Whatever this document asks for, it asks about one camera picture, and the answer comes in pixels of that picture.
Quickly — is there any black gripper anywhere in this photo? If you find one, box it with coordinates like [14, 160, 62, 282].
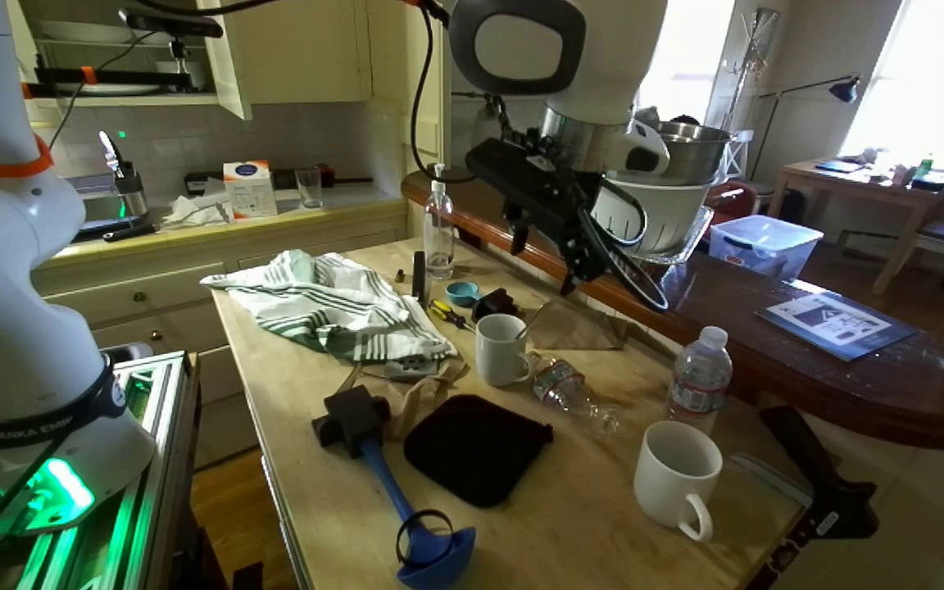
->
[462, 135, 611, 294]

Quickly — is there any white ceramic mug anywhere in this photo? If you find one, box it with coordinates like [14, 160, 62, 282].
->
[629, 421, 729, 545]
[473, 312, 539, 389]

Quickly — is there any dark wooden counter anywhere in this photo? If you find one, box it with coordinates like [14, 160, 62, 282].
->
[405, 167, 944, 452]

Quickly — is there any blue measuring cup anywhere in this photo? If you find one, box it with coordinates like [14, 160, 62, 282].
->
[444, 279, 487, 316]

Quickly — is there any clear hand sanitizer bottle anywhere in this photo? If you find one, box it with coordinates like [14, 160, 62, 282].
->
[424, 178, 462, 282]

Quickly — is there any white plastic colander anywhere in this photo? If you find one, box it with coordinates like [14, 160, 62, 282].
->
[588, 174, 716, 260]

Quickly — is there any yellow black screwdriver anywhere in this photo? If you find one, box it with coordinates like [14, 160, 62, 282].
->
[427, 294, 473, 334]

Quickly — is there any long black bar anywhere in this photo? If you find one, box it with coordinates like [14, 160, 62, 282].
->
[411, 245, 434, 308]

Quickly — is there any aluminium foil tray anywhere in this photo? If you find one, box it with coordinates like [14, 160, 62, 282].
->
[600, 206, 723, 316]

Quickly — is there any stainless steel bowl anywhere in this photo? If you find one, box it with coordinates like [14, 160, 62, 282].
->
[629, 108, 731, 187]

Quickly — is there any red round chair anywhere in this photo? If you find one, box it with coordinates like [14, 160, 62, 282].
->
[705, 178, 765, 227]

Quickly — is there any clear plastic water bottle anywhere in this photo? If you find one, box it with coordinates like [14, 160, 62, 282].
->
[665, 321, 737, 437]

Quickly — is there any crumpled brown paper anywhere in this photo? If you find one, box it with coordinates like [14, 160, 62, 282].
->
[384, 356, 469, 439]

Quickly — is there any clear plastic storage bin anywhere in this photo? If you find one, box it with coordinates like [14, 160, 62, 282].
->
[710, 213, 828, 286]

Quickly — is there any black square pot holder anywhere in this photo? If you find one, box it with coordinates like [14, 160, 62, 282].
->
[400, 389, 557, 510]

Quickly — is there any white green striped towel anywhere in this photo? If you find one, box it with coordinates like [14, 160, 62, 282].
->
[202, 245, 462, 371]

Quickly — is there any black block holder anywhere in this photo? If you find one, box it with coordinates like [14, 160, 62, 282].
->
[310, 384, 396, 459]

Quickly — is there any blue folder with paper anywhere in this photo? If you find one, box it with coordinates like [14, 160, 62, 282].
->
[758, 287, 919, 365]

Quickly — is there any white cardboard box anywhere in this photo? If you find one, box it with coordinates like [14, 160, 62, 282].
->
[221, 156, 282, 224]

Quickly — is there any wooden desk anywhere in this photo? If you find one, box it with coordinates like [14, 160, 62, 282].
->
[777, 156, 944, 298]

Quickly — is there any cream upper cabinet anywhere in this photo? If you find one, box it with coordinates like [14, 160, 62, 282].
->
[10, 0, 450, 125]

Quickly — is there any blue desk lamp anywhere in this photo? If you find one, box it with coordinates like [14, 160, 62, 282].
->
[754, 73, 866, 184]

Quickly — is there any cream kitchen cabinet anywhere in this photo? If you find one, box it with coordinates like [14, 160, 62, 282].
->
[28, 201, 418, 473]

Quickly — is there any metal sink faucet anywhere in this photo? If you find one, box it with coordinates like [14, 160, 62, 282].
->
[93, 128, 154, 227]

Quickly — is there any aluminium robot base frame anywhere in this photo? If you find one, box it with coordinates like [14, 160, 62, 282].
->
[0, 346, 203, 590]

